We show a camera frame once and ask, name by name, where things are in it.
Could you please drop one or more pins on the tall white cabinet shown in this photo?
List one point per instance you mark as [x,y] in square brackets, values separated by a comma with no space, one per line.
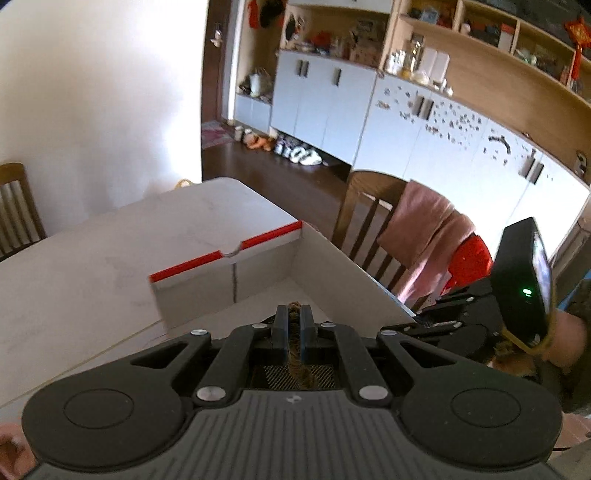
[318,106]

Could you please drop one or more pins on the pink towel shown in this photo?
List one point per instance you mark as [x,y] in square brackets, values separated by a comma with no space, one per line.
[429,230]

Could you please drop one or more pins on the person's right hand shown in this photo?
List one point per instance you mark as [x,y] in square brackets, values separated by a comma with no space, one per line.
[570,341]

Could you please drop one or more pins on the black and white shoes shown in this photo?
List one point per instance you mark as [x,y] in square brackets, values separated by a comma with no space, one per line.
[286,147]

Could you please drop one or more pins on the white boxes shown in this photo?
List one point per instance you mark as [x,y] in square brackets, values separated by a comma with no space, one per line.
[436,62]

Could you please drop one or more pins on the white sneakers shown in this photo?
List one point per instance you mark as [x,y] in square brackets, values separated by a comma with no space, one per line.
[309,158]

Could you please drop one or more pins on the wooden chair with slatted back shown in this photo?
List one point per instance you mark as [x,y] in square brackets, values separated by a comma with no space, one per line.
[14,173]
[364,189]

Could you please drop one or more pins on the wooden shelf unit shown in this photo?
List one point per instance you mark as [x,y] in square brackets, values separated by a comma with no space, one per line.
[489,69]

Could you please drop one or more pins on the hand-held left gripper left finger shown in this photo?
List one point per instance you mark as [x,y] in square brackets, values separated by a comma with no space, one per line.
[285,339]

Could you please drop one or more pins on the orange slippers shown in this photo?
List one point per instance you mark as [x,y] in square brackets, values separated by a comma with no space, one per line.
[258,143]

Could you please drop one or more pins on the glass jar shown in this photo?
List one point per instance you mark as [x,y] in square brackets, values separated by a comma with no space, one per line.
[416,50]

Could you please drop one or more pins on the brown wooden door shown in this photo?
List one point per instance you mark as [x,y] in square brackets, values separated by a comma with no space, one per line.
[217,83]

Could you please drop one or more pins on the red hanging ornament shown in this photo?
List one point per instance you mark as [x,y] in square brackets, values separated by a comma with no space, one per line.
[578,32]

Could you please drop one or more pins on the red hanging decoration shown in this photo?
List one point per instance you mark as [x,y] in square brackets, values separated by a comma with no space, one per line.
[254,11]

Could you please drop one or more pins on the grey bag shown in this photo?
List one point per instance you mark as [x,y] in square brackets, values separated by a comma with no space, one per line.
[261,83]

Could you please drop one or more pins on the low white cabinet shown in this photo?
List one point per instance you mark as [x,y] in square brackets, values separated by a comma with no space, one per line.
[251,113]

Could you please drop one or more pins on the red cloth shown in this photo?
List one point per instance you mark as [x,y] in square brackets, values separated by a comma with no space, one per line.
[471,258]

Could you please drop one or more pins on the patterned door rug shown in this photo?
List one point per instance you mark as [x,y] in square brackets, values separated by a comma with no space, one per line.
[214,136]

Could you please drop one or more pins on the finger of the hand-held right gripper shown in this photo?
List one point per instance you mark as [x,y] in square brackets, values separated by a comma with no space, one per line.
[461,302]
[429,331]

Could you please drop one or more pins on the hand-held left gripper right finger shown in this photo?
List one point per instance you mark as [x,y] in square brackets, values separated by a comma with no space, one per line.
[304,339]

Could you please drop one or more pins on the red and white cardboard box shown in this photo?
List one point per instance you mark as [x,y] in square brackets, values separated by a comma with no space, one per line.
[258,281]

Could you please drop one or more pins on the white cabinet with stickers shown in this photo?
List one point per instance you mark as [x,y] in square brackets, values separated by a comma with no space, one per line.
[438,152]

